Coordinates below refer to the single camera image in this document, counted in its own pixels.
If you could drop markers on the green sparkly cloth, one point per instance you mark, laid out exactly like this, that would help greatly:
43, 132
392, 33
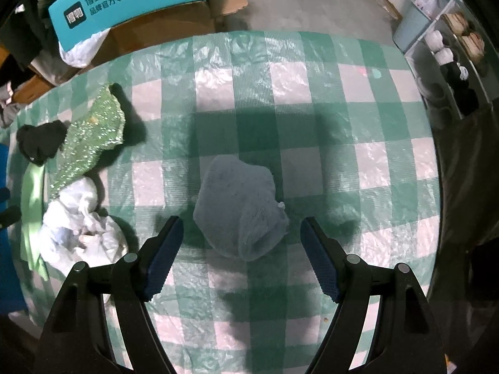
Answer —
99, 130

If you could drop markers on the blue cardboard storage box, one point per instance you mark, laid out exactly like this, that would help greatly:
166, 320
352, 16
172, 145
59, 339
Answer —
12, 299

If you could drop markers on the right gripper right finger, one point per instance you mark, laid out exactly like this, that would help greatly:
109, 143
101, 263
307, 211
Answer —
405, 340

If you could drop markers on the grey green cloth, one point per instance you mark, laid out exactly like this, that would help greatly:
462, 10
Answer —
31, 206

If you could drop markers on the green white checkered tablecloth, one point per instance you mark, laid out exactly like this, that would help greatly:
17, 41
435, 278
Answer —
340, 124

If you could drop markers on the light blue trash bin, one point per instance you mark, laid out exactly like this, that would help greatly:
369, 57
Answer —
421, 17

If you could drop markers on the white plastic bag bundle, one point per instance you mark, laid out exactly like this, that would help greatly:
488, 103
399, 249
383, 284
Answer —
72, 231

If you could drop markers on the grey fuzzy sock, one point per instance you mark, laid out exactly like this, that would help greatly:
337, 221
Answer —
237, 211

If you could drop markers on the white plastic bag under box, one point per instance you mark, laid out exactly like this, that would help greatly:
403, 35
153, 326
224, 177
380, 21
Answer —
83, 52

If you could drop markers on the hanging dark jackets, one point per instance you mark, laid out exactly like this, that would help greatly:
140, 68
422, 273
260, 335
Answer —
27, 30

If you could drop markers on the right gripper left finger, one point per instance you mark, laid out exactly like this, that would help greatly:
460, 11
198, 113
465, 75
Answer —
75, 337

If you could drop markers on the brown cardboard box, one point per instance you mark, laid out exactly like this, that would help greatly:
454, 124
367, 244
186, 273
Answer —
168, 24

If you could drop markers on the black sock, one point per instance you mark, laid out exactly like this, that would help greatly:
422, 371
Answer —
38, 144

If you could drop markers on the metal shoe rack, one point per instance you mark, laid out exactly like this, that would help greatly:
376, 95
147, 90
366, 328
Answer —
455, 64

